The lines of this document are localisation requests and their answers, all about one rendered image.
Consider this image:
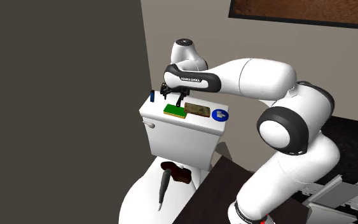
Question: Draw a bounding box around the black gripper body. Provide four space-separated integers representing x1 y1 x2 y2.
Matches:
160 82 191 96

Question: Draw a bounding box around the green and yellow sponge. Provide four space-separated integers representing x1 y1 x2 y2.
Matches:
163 103 188 120

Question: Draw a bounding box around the olive brown flat box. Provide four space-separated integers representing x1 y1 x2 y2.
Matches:
184 102 211 118

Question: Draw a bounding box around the white toilet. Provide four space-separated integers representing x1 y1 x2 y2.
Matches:
118 90 230 224

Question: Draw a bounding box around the blue round disc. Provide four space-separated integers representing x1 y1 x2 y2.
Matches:
211 108 230 122

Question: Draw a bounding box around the dark brown lumpy object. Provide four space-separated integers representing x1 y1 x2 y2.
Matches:
160 160 193 184

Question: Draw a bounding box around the grey pen-shaped tool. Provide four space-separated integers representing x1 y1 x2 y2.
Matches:
157 168 172 212

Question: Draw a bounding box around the dark brown robot stand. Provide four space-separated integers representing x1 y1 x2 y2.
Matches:
172 155 310 224

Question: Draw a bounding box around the black-framed brown wall picture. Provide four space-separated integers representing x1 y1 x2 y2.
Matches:
228 0 358 31

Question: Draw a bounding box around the grey metal panel frame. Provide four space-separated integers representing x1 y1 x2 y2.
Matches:
301 174 358 224

